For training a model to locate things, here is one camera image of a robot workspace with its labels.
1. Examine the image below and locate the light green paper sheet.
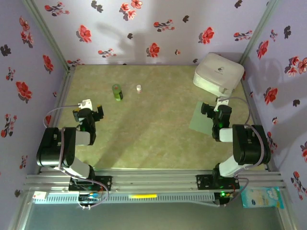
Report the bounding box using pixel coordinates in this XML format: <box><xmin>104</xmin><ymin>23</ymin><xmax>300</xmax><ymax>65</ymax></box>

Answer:
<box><xmin>189</xmin><ymin>102</ymin><xmax>218</xmax><ymax>138</ymax></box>

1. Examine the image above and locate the green cylindrical bottle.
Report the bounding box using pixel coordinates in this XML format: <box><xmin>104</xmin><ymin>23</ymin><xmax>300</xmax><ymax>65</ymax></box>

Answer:
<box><xmin>111</xmin><ymin>83</ymin><xmax>124</xmax><ymax>101</ymax></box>

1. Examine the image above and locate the white zippered case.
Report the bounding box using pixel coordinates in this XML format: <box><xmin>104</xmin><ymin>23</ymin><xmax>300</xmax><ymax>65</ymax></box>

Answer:
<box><xmin>193</xmin><ymin>52</ymin><xmax>245</xmax><ymax>100</ymax></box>

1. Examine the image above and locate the controller with green light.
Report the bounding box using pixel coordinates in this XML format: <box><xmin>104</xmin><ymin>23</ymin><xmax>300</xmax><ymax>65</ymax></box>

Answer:
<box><xmin>214</xmin><ymin>190</ymin><xmax>237</xmax><ymax>207</ymax></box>

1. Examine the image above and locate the white tag with red mark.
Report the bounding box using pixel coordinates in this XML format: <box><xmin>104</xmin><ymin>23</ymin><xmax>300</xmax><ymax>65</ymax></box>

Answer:
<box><xmin>33</xmin><ymin>191</ymin><xmax>48</xmax><ymax>201</ymax></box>

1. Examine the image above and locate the blue wet wipes packet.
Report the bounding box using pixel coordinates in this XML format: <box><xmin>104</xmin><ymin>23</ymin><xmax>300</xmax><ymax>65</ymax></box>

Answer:
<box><xmin>240</xmin><ymin>186</ymin><xmax>285</xmax><ymax>209</ymax></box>

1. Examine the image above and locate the yellow label strip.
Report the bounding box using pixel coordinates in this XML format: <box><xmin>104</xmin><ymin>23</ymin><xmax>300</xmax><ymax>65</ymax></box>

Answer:
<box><xmin>129</xmin><ymin>194</ymin><xmax>158</xmax><ymax>199</ymax></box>

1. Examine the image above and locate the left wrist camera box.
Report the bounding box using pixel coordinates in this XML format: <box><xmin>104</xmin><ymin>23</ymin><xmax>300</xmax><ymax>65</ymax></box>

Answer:
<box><xmin>78</xmin><ymin>99</ymin><xmax>93</xmax><ymax>111</ymax></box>

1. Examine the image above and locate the grey right arm cable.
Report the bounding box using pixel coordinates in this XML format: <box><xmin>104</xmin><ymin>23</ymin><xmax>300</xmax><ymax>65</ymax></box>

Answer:
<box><xmin>217</xmin><ymin>96</ymin><xmax>267</xmax><ymax>208</ymax></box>

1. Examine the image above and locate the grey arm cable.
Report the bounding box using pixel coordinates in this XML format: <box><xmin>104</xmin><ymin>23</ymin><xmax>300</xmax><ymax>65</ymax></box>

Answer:
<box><xmin>217</xmin><ymin>96</ymin><xmax>267</xmax><ymax>208</ymax></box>
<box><xmin>43</xmin><ymin>103</ymin><xmax>110</xmax><ymax>211</ymax></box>

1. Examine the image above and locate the grey left arm cable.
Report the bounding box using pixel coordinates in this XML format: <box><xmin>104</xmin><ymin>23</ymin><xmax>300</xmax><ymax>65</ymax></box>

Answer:
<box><xmin>43</xmin><ymin>103</ymin><xmax>110</xmax><ymax>211</ymax></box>

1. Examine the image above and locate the aluminium side rail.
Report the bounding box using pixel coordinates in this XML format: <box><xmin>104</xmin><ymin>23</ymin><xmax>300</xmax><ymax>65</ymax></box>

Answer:
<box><xmin>35</xmin><ymin>66</ymin><xmax>77</xmax><ymax>174</ymax></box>
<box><xmin>240</xmin><ymin>80</ymin><xmax>277</xmax><ymax>173</ymax></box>

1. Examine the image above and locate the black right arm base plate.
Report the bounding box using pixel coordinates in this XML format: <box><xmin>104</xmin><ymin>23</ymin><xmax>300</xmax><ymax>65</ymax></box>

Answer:
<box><xmin>196</xmin><ymin>174</ymin><xmax>240</xmax><ymax>191</ymax></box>

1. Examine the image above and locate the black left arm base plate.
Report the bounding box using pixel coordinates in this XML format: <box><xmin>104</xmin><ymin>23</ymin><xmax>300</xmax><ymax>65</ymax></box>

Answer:
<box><xmin>69</xmin><ymin>175</ymin><xmax>113</xmax><ymax>192</ymax></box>

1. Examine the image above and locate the controller with coloured wires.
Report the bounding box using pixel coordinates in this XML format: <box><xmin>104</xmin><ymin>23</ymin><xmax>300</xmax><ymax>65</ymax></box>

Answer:
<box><xmin>78</xmin><ymin>190</ymin><xmax>104</xmax><ymax>204</ymax></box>

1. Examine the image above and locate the aluminium corner post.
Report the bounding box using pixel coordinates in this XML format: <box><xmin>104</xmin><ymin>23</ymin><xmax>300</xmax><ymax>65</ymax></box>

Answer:
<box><xmin>23</xmin><ymin>0</ymin><xmax>76</xmax><ymax>72</ymax></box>
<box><xmin>239</xmin><ymin>0</ymin><xmax>281</xmax><ymax>65</ymax></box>

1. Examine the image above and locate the aluminium frame cross rail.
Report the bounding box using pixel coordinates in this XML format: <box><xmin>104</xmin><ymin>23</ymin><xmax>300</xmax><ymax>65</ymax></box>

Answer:
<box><xmin>24</xmin><ymin>169</ymin><xmax>287</xmax><ymax>192</ymax></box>

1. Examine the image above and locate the grey slotted cable duct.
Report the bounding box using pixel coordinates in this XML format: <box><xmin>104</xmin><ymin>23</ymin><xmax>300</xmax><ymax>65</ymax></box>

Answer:
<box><xmin>32</xmin><ymin>193</ymin><xmax>215</xmax><ymax>204</ymax></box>

